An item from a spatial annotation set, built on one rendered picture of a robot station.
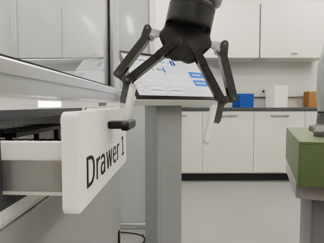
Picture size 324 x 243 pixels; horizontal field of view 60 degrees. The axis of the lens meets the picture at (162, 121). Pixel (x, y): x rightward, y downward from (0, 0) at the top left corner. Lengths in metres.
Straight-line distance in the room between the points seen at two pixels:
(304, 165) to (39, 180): 0.53
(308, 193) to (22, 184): 0.59
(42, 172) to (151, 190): 1.18
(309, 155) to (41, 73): 0.54
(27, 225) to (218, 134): 3.13
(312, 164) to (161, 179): 0.91
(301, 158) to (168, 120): 0.87
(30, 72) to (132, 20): 1.80
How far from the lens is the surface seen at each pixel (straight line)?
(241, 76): 4.25
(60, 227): 0.54
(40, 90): 0.44
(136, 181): 2.17
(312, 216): 0.80
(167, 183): 1.48
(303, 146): 0.67
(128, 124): 0.40
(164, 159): 1.44
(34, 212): 0.45
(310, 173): 0.69
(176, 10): 0.45
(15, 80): 0.39
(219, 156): 3.49
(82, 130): 0.32
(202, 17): 0.45
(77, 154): 0.31
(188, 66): 1.58
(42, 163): 0.34
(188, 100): 1.37
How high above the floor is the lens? 0.94
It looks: 3 degrees down
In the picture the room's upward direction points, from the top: straight up
